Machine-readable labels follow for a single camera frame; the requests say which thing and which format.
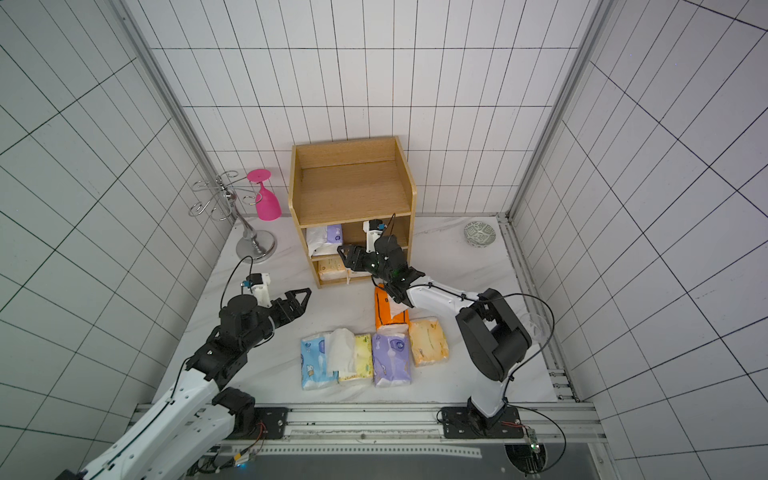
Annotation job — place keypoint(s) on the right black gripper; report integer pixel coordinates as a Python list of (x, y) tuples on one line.
[(387, 258)]

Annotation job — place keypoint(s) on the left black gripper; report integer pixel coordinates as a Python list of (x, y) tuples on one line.
[(283, 310)]

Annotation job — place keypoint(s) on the beige tissue pack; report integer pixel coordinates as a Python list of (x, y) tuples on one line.
[(331, 269)]

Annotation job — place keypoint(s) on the white purple tissue pack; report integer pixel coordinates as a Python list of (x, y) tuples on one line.
[(324, 240)]

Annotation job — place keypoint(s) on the blue tissue pack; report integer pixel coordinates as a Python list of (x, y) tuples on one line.
[(314, 370)]

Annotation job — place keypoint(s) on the yellow floral tissue pack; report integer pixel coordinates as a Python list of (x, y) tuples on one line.
[(349, 356)]

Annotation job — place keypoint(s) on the pale orange tissue pack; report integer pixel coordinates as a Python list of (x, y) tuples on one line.
[(428, 342)]

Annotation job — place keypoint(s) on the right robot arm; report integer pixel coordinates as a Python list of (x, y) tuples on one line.
[(496, 340)]

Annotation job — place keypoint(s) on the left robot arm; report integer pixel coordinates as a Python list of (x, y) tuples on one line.
[(201, 409)]

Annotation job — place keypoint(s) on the wooden three-tier shelf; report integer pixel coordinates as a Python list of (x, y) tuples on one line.
[(350, 182)]

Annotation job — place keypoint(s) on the silver glass holder stand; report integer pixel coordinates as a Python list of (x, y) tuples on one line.
[(222, 204)]

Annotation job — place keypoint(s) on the pink wine glass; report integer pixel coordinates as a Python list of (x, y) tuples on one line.
[(267, 205)]

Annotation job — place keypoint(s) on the green patterned small dish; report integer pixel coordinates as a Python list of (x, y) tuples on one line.
[(479, 234)]

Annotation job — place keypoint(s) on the clear drinking glass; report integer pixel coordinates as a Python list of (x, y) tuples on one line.
[(538, 326)]

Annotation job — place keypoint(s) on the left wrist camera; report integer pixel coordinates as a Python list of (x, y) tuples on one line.
[(257, 285)]

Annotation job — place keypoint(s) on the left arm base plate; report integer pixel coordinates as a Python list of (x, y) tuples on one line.
[(261, 423)]

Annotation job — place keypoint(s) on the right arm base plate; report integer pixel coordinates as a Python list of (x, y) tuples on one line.
[(468, 423)]

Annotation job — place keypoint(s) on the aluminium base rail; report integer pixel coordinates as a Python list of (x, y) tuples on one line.
[(390, 428)]

